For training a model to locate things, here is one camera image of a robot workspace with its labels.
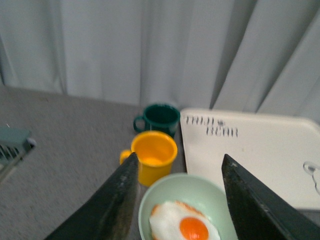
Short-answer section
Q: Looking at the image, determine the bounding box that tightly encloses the yellow mug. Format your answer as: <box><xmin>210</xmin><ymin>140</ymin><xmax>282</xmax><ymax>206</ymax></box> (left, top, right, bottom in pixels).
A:
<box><xmin>119</xmin><ymin>130</ymin><xmax>178</xmax><ymax>187</ymax></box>

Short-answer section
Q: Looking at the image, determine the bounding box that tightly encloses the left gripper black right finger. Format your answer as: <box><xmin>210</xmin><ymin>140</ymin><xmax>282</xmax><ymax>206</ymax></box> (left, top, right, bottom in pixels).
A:
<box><xmin>221</xmin><ymin>154</ymin><xmax>320</xmax><ymax>240</ymax></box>

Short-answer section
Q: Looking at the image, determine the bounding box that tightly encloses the cream bear tray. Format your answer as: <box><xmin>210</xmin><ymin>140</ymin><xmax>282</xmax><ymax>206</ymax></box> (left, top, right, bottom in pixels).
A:
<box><xmin>180</xmin><ymin>108</ymin><xmax>320</xmax><ymax>211</ymax></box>

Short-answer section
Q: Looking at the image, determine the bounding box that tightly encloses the grey dish rack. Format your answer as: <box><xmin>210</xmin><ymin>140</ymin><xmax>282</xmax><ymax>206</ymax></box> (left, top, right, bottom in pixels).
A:
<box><xmin>0</xmin><ymin>126</ymin><xmax>37</xmax><ymax>184</ymax></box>

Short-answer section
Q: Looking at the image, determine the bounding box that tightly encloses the grey curtain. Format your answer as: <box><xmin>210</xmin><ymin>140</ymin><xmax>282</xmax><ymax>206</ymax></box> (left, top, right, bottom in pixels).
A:
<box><xmin>0</xmin><ymin>0</ymin><xmax>320</xmax><ymax>122</ymax></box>

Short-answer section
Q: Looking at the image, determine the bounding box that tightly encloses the light green bowl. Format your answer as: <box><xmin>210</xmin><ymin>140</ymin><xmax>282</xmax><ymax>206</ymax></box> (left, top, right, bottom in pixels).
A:
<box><xmin>138</xmin><ymin>173</ymin><xmax>238</xmax><ymax>240</ymax></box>

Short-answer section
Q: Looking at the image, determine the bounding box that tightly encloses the dark green mug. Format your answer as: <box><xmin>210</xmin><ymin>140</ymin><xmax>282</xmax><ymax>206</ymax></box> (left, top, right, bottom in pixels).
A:
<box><xmin>133</xmin><ymin>103</ymin><xmax>181</xmax><ymax>138</ymax></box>

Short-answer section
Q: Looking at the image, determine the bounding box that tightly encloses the fake fried egg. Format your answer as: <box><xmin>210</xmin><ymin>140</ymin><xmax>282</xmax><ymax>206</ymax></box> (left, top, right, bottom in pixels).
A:
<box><xmin>149</xmin><ymin>201</ymin><xmax>221</xmax><ymax>240</ymax></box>

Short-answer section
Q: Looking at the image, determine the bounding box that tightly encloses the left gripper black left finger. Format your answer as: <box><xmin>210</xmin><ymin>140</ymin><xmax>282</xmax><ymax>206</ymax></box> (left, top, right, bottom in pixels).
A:
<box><xmin>46</xmin><ymin>153</ymin><xmax>139</xmax><ymax>240</ymax></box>

